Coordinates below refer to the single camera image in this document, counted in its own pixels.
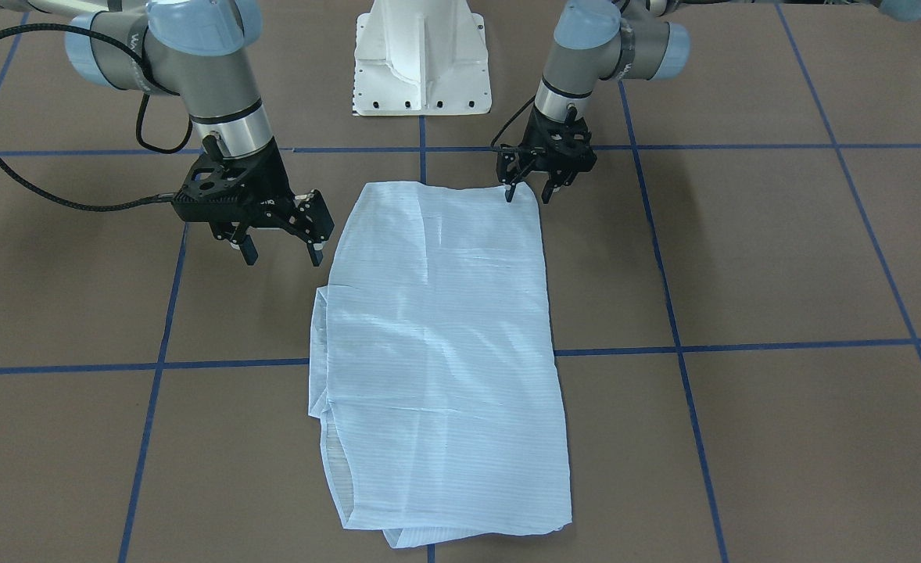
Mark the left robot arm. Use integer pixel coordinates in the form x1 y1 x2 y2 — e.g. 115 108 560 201
490 1 921 203

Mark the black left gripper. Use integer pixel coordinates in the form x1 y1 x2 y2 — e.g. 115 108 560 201
496 106 597 205

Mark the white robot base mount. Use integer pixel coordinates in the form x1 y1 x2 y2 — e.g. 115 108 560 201
351 1 493 117

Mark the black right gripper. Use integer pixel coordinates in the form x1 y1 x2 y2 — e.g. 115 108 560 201
172 139 335 267

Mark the light blue button-up shirt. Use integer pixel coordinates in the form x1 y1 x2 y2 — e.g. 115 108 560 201
308 181 574 548

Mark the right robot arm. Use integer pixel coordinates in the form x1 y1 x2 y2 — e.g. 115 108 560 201
0 1 333 266

